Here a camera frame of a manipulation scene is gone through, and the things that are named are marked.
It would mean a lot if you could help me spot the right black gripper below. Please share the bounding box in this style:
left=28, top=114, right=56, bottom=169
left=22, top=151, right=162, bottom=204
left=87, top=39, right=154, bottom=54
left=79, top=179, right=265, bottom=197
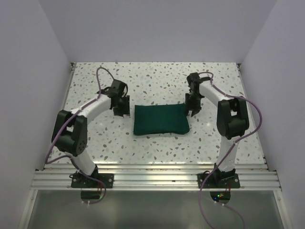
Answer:
left=186, top=92, right=203, bottom=116

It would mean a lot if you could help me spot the green surgical cloth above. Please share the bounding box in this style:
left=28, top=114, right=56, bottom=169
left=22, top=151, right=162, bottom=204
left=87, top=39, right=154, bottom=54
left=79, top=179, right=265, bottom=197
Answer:
left=133, top=104, right=190, bottom=136

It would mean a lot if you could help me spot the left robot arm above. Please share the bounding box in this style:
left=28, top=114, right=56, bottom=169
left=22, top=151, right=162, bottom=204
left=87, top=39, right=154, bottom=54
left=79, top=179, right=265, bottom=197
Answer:
left=51, top=79, right=130, bottom=188

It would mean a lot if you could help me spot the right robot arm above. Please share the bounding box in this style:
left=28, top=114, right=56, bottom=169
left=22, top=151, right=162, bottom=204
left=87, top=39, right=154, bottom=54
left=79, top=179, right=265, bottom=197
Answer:
left=185, top=73, right=249, bottom=188

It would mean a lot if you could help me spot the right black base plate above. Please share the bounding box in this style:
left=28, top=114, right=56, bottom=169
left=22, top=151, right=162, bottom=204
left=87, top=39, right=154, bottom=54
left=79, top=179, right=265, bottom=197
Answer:
left=197, top=169, right=241, bottom=188

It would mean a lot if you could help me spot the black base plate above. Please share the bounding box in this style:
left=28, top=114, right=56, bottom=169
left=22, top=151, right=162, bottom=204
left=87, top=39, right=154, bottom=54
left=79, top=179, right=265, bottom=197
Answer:
left=69, top=168, right=114, bottom=188
left=197, top=169, right=241, bottom=188

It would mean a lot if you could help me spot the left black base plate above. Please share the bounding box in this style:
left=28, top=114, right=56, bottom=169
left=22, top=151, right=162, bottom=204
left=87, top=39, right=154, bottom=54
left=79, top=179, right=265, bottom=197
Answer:
left=69, top=168, right=114, bottom=188

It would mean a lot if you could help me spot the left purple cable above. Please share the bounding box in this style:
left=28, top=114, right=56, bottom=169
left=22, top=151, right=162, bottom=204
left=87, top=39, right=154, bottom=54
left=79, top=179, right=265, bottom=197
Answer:
left=45, top=66, right=117, bottom=205

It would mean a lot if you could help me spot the aluminium rail frame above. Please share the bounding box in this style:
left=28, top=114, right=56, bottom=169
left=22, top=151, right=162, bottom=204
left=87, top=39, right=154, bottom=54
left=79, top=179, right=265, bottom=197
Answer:
left=28, top=62, right=284, bottom=191

